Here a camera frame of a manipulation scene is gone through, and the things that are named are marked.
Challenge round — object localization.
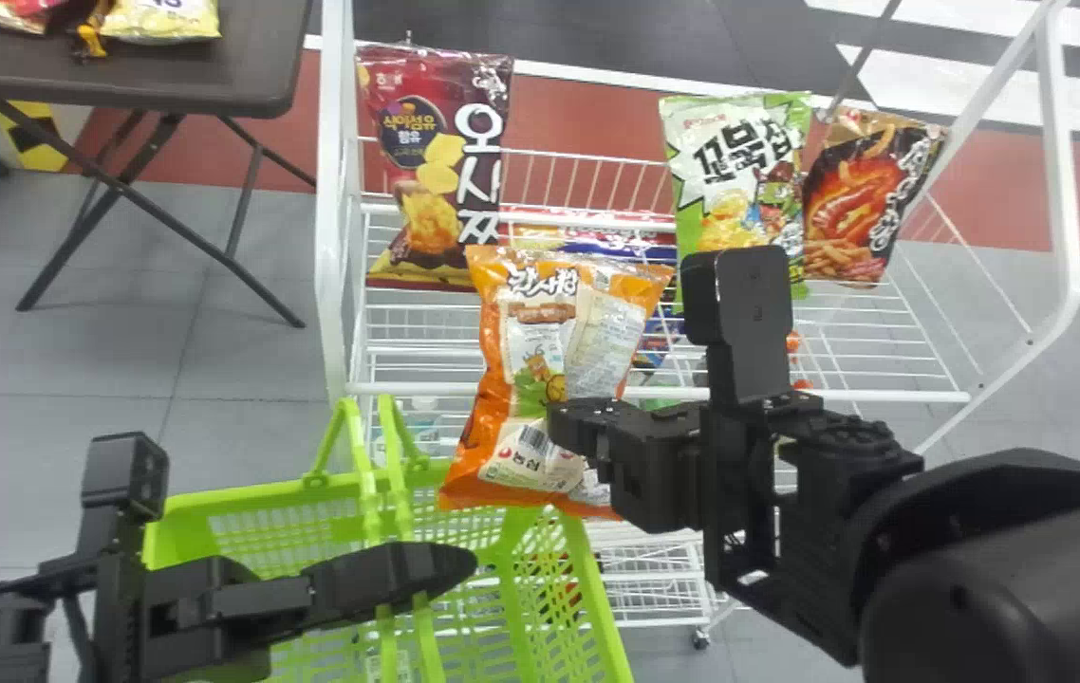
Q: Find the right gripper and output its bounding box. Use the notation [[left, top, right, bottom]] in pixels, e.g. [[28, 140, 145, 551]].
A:
[[546, 397, 709, 535]]

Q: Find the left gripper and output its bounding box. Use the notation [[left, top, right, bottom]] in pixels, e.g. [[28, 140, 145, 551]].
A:
[[135, 542, 480, 683]]

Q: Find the orange snack packet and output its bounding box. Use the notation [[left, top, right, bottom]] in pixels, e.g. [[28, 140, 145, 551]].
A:
[[437, 244, 677, 521]]

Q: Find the green basket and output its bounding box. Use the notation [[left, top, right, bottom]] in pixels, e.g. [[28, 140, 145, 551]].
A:
[[140, 393, 637, 683]]

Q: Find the blue snack packet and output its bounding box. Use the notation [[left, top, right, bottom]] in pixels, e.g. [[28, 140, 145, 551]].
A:
[[510, 222, 685, 373]]

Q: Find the green snack packet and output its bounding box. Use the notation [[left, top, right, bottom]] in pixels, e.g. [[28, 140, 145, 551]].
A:
[[659, 91, 814, 301]]

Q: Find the maroon snack packet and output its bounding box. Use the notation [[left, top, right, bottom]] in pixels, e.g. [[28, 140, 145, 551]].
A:
[[355, 43, 514, 292]]

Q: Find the black red snack packet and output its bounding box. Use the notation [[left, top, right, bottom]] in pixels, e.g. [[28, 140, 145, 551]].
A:
[[802, 105, 948, 286]]

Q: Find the dark side table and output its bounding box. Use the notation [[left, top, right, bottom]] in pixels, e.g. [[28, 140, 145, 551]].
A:
[[0, 0, 319, 329]]

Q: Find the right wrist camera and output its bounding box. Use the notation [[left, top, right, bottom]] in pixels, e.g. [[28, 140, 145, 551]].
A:
[[679, 244, 795, 413]]

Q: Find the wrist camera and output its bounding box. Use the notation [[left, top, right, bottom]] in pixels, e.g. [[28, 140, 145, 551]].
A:
[[78, 432, 171, 683], [679, 244, 795, 413]]

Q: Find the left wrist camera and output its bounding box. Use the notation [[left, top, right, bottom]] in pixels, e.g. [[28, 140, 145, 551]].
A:
[[78, 432, 171, 683]]

